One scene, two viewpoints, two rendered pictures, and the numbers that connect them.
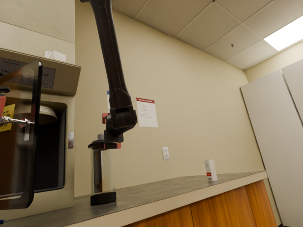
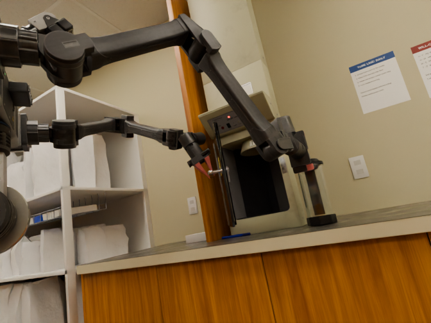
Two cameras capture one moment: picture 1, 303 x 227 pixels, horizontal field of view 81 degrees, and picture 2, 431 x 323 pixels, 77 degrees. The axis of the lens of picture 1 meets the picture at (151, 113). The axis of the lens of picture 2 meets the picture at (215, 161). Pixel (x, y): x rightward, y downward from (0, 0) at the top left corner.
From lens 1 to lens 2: 56 cm
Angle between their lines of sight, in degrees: 63
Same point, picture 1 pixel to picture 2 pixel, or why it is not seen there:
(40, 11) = (225, 49)
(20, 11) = not seen: hidden behind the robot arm
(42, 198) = (273, 218)
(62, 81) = not seen: hidden behind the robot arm
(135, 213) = (315, 238)
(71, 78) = (260, 106)
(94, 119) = (339, 118)
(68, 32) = (251, 50)
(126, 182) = (418, 195)
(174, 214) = (390, 244)
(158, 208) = (347, 234)
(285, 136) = not seen: outside the picture
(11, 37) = (215, 91)
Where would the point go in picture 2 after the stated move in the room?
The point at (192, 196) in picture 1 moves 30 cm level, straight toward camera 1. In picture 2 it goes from (421, 223) to (316, 248)
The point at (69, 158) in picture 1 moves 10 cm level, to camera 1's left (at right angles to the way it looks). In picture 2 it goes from (287, 182) to (273, 187)
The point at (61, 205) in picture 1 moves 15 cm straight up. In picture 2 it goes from (290, 225) to (281, 189)
